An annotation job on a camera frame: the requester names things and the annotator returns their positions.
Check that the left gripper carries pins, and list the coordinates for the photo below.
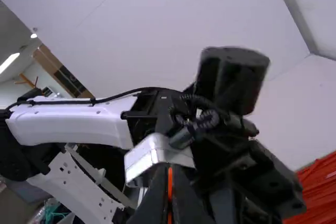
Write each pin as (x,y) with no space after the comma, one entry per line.
(236,161)

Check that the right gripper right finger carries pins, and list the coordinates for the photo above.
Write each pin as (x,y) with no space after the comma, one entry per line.
(186,203)

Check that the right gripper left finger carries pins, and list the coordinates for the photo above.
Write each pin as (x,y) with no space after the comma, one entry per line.
(155,203)

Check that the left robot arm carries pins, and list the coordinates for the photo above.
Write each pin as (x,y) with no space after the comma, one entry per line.
(65,124)

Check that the ceiling lamp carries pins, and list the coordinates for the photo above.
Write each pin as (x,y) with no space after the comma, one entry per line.
(9,63)

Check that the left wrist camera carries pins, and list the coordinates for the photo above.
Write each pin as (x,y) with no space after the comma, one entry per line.
(147,155)

